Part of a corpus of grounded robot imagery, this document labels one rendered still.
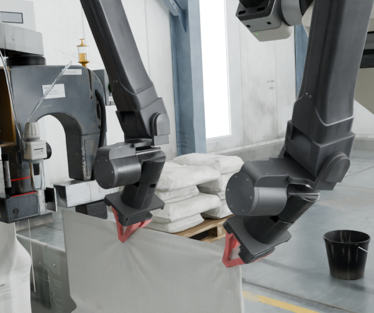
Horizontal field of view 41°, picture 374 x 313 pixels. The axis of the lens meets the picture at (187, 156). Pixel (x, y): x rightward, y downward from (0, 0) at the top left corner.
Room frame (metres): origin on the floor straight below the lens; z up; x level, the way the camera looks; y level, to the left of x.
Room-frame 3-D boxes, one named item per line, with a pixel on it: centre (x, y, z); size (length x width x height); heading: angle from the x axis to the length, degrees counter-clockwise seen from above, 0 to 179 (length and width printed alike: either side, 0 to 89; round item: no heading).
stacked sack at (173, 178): (4.03, 0.07, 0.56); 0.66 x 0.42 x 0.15; 136
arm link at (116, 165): (0.86, 0.10, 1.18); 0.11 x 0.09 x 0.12; 136
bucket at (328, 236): (3.17, -1.01, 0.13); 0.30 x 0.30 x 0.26
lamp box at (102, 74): (1.28, 0.20, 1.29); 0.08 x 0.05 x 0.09; 46
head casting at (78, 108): (1.26, 0.38, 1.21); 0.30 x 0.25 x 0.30; 46
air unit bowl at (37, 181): (1.05, 0.32, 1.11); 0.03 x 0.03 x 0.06
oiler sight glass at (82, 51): (1.23, 0.23, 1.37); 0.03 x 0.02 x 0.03; 46
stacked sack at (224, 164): (4.65, -0.18, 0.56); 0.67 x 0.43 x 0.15; 46
